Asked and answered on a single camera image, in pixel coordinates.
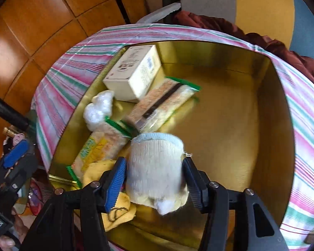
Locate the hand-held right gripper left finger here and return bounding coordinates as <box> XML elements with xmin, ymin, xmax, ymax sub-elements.
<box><xmin>21</xmin><ymin>157</ymin><xmax>127</xmax><ymax>251</ymax></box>

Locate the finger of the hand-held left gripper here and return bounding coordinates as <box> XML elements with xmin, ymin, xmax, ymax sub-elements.
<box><xmin>1</xmin><ymin>139</ymin><xmax>30</xmax><ymax>169</ymax></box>
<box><xmin>0</xmin><ymin>95</ymin><xmax>30</xmax><ymax>132</ymax></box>

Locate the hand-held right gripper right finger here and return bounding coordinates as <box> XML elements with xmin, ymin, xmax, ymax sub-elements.
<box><xmin>182</xmin><ymin>158</ymin><xmax>290</xmax><ymax>251</ymax></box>

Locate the yellow sock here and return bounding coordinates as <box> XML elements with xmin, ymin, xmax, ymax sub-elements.
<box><xmin>82</xmin><ymin>159</ymin><xmax>137</xmax><ymax>232</ymax></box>

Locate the white sock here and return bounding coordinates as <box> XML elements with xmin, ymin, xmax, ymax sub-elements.
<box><xmin>126</xmin><ymin>133</ymin><xmax>190</xmax><ymax>216</ymax></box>

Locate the green label cracker packet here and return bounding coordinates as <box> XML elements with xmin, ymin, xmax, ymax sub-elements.
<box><xmin>66</xmin><ymin>116</ymin><xmax>133</xmax><ymax>189</ymax></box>

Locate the gold metal tin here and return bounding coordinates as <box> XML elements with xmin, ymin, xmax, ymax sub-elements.
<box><xmin>48</xmin><ymin>40</ymin><xmax>296</xmax><ymax>251</ymax></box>

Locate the white plastic bag ball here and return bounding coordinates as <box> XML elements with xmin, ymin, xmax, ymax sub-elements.
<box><xmin>84</xmin><ymin>103</ymin><xmax>113</xmax><ymax>132</ymax></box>
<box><xmin>93</xmin><ymin>90</ymin><xmax>116</xmax><ymax>108</ymax></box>

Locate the brown sandwich cracker packet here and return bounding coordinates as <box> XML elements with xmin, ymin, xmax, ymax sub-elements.
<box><xmin>126</xmin><ymin>76</ymin><xmax>201</xmax><ymax>134</ymax></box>

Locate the cream cardboard box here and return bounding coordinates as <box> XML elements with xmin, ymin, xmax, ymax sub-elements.
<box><xmin>103</xmin><ymin>45</ymin><xmax>163</xmax><ymax>103</ymax></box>

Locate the person's left hand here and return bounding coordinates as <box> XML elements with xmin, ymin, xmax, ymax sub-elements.
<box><xmin>0</xmin><ymin>209</ymin><xmax>29</xmax><ymax>251</ymax></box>

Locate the striped tablecloth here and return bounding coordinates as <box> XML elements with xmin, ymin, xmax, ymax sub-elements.
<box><xmin>31</xmin><ymin>23</ymin><xmax>314</xmax><ymax>249</ymax></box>

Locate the dark red blanket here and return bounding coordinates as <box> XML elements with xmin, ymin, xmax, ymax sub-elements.
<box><xmin>173</xmin><ymin>10</ymin><xmax>314</xmax><ymax>95</ymax></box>

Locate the grey yellow blue sofa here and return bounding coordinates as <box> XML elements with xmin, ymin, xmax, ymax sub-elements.
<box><xmin>136</xmin><ymin>0</ymin><xmax>314</xmax><ymax>66</ymax></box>

